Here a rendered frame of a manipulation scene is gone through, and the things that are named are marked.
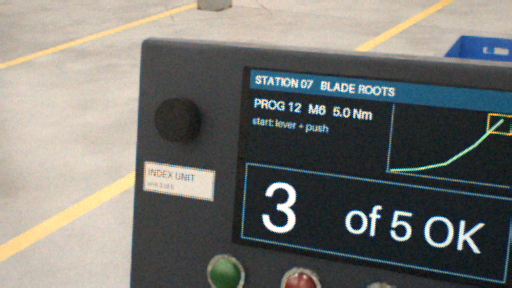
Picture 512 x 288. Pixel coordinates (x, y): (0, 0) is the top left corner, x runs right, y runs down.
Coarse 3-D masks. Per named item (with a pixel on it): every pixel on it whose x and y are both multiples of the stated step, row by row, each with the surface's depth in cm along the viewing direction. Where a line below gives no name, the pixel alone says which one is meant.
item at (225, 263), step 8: (216, 256) 47; (224, 256) 47; (232, 256) 46; (216, 264) 46; (224, 264) 46; (232, 264) 46; (240, 264) 46; (208, 272) 47; (216, 272) 46; (224, 272) 46; (232, 272) 46; (240, 272) 46; (216, 280) 46; (224, 280) 46; (232, 280) 46; (240, 280) 46
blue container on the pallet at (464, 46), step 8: (456, 40) 393; (464, 40) 404; (472, 40) 402; (480, 40) 400; (488, 40) 398; (496, 40) 397; (504, 40) 395; (448, 48) 379; (456, 48) 396; (464, 48) 405; (472, 48) 403; (480, 48) 401; (488, 48) 401; (504, 48) 396; (448, 56) 378; (456, 56) 399; (464, 56) 407; (472, 56) 405; (480, 56) 403; (488, 56) 401; (496, 56) 399; (504, 56) 398
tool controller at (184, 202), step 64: (192, 64) 46; (256, 64) 45; (320, 64) 43; (384, 64) 42; (448, 64) 41; (192, 128) 46; (256, 128) 45; (320, 128) 44; (384, 128) 42; (448, 128) 41; (192, 192) 47; (384, 192) 43; (448, 192) 41; (192, 256) 48; (256, 256) 46; (320, 256) 45; (384, 256) 43; (448, 256) 42
